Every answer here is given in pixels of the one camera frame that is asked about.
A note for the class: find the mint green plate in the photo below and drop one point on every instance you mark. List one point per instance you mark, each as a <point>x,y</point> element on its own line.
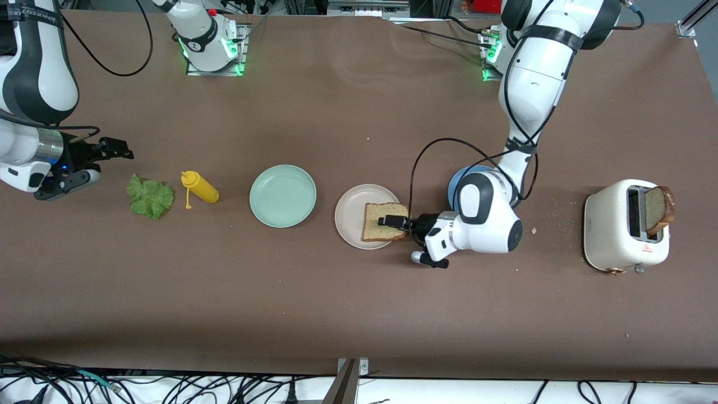
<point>282,196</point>

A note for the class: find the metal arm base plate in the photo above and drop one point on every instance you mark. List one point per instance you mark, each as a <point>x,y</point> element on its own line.
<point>193,72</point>
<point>488,76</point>

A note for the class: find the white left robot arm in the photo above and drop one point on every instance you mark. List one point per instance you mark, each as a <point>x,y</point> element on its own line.
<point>538,84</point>

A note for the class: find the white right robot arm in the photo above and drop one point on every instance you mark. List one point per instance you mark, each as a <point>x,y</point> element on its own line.
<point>39,67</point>

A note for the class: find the aluminium frame profile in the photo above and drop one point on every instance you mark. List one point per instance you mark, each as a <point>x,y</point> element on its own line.
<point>689,25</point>

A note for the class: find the blue plate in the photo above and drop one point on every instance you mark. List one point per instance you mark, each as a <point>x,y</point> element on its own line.
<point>451,191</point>

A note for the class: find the brown toasted bread slice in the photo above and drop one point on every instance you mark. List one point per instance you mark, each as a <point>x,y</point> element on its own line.
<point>656,210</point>
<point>376,227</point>

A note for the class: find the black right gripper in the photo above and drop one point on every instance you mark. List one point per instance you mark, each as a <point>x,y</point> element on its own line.
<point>80,155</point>

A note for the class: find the yellow squeeze bottle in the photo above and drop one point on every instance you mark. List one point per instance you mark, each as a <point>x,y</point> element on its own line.
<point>203,191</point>

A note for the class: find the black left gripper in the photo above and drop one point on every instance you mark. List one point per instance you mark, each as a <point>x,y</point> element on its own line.
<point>419,225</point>

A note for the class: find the green lettuce leaf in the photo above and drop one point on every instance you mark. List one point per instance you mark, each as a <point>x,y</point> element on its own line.
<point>150,197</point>

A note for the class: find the white toaster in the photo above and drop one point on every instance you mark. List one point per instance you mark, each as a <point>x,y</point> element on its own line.
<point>608,230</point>

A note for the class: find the silver metal rail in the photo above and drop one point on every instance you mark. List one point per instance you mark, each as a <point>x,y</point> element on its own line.
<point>367,7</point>

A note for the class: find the beige plate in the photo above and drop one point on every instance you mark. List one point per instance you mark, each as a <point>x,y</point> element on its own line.
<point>350,216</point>

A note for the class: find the grey metal bracket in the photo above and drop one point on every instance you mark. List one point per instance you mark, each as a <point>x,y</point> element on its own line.
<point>362,367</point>

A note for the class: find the red box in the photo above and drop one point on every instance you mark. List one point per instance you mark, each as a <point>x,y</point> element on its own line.
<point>485,5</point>

